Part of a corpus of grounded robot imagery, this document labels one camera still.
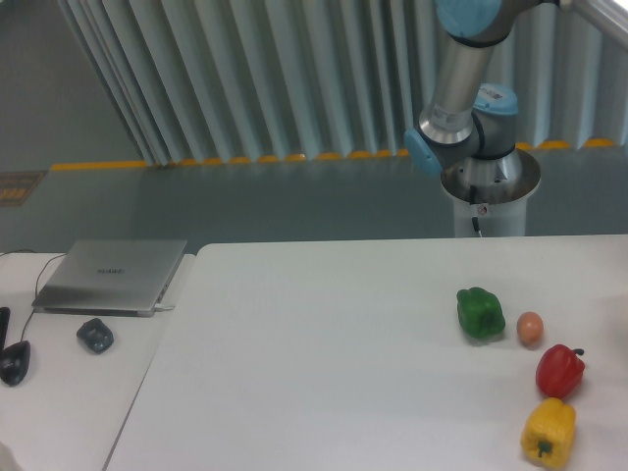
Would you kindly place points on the green bell pepper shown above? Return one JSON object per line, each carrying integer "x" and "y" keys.
{"x": 479, "y": 313}

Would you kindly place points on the black handle object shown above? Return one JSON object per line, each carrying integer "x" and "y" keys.
{"x": 5, "y": 315}

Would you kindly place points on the red bell pepper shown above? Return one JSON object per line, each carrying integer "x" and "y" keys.
{"x": 560, "y": 371}

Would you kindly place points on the silver laptop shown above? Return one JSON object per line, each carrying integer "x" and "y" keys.
{"x": 112, "y": 277}

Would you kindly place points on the brown egg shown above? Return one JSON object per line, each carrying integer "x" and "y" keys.
{"x": 530, "y": 328}

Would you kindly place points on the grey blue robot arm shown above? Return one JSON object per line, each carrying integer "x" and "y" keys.
{"x": 520, "y": 70}

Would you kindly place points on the yellow bell pepper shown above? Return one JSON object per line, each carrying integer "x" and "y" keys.
{"x": 548, "y": 435}

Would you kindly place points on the dark grey small case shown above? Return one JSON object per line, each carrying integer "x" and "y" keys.
{"x": 95, "y": 336}

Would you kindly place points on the black computer mouse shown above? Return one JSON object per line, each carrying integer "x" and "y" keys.
{"x": 15, "y": 363}

